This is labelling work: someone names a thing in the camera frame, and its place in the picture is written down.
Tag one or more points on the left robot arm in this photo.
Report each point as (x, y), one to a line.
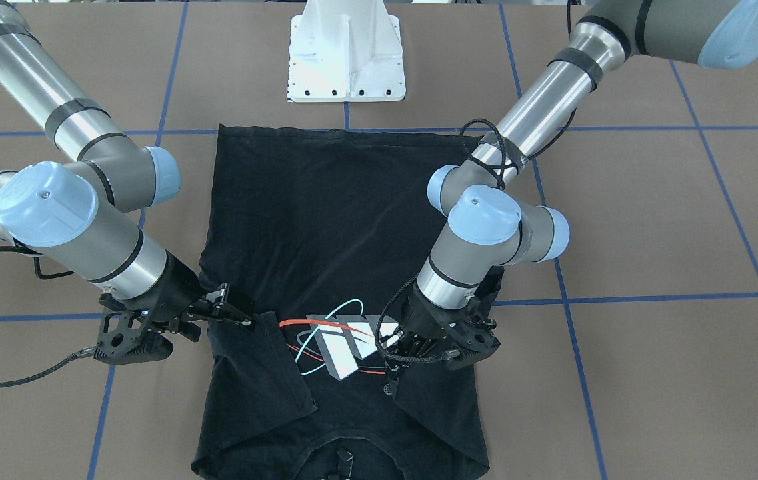
(485, 226)

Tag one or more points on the black printed t-shirt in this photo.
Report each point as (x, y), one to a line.
(324, 225)

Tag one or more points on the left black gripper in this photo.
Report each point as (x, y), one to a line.
(429, 321)

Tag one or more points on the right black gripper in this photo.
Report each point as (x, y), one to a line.
(176, 288)

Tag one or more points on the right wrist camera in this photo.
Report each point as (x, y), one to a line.
(127, 337)

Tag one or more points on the white camera post base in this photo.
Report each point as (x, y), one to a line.
(345, 51)

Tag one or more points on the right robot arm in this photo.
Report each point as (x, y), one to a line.
(76, 213)

